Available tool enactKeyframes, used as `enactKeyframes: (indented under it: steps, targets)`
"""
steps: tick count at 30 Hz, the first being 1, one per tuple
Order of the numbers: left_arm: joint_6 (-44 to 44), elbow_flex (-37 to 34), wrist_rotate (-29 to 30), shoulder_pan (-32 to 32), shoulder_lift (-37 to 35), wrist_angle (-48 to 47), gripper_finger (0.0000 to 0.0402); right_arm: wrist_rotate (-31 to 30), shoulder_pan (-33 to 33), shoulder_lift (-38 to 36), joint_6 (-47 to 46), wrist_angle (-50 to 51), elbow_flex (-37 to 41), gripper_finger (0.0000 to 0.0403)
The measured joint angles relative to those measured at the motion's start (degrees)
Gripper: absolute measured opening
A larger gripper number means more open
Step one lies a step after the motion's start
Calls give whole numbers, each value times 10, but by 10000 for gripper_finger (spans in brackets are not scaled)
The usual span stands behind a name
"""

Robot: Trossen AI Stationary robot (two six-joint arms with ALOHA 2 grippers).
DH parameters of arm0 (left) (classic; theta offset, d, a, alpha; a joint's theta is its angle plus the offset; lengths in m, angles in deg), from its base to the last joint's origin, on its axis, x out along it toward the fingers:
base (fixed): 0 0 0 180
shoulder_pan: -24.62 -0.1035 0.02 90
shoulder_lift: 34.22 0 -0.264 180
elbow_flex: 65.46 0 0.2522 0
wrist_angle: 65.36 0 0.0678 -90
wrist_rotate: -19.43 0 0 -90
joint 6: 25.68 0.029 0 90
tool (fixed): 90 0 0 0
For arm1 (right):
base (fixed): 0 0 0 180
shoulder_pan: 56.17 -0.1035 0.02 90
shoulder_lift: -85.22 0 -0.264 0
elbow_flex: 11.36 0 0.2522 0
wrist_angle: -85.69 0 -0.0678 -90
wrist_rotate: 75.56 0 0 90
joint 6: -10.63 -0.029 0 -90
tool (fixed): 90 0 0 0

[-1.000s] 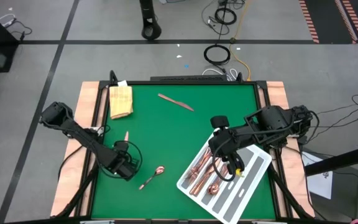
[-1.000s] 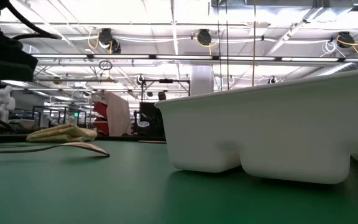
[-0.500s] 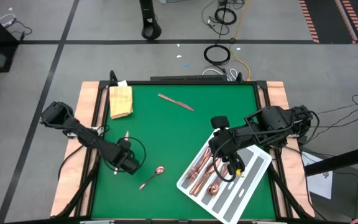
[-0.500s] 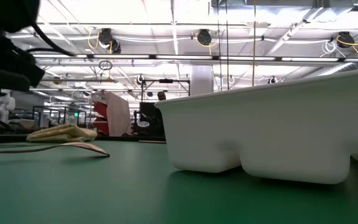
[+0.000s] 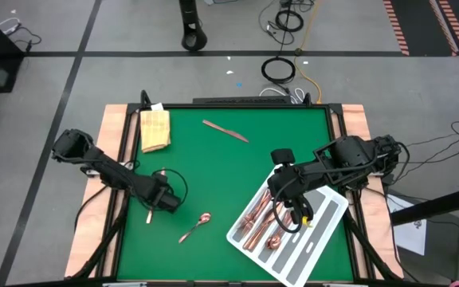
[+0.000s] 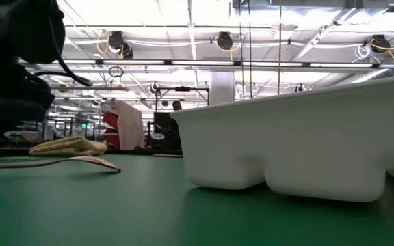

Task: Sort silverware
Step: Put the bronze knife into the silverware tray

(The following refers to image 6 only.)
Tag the rose gold spoon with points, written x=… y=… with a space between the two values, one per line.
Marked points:
x=98 y=163

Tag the yellow folded cloth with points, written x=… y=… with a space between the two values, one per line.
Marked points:
x=67 y=147

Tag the red bin stack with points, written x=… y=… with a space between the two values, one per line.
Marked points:
x=109 y=119

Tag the pale pink board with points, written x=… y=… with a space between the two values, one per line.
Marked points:
x=130 y=126

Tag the small black ceiling reel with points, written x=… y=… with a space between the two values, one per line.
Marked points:
x=155 y=88
x=300 y=89

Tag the black round-faced device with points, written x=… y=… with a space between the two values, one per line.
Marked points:
x=157 y=136

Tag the black cabinet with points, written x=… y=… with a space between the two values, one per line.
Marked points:
x=163 y=119

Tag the white column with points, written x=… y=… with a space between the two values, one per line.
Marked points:
x=222 y=89

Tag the green table mat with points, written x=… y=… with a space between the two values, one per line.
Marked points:
x=197 y=222

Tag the white cutlery tray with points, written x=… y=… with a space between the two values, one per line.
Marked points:
x=303 y=143

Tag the black aluminium table frame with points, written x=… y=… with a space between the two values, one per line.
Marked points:
x=128 y=151

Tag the ceiling light rail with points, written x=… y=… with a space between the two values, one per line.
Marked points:
x=132 y=61

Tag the black gantry frame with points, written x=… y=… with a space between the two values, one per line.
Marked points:
x=182 y=89

